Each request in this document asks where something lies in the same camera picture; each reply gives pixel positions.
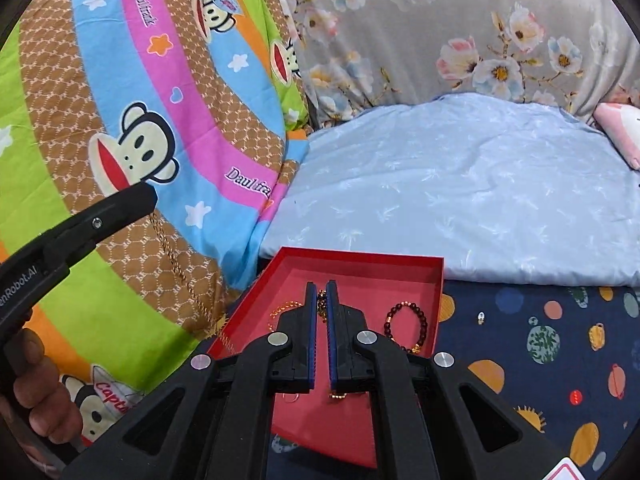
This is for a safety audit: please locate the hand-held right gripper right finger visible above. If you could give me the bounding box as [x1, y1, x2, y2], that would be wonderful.
[326, 280, 576, 480]

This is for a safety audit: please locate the navy planet print sheet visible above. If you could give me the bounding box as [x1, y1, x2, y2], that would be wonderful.
[265, 280, 640, 480]

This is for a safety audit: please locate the dark bead bracelet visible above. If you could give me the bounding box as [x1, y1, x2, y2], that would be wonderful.
[383, 301, 430, 357]

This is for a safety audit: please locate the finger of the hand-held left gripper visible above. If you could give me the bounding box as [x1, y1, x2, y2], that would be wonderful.
[62, 182, 159, 273]

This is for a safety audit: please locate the white card with red border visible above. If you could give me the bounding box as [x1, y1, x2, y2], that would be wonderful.
[542, 456, 598, 480]

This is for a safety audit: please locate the light blue pillow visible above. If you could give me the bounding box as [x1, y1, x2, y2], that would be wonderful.
[257, 92, 640, 288]

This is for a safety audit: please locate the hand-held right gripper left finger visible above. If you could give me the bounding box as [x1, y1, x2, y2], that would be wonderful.
[60, 281, 318, 480]

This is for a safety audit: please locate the pink plush pillow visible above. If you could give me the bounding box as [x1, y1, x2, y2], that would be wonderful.
[593, 101, 640, 171]

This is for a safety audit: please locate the person's left hand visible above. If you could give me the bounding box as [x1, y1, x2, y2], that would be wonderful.
[0, 327, 84, 461]

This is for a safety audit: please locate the cartoon monkey blanket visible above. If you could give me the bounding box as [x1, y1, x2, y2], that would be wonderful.
[0, 0, 311, 461]

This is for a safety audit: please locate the gold chain with black clover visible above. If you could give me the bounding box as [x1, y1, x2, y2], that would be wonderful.
[149, 207, 236, 356]

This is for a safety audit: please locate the grey floral cloth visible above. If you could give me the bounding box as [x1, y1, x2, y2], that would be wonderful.
[265, 0, 640, 126]

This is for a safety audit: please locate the red cardboard box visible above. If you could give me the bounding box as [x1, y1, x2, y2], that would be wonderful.
[206, 246, 446, 470]

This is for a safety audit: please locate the gold link bangle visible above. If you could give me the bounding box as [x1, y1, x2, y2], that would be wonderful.
[269, 301, 304, 332]

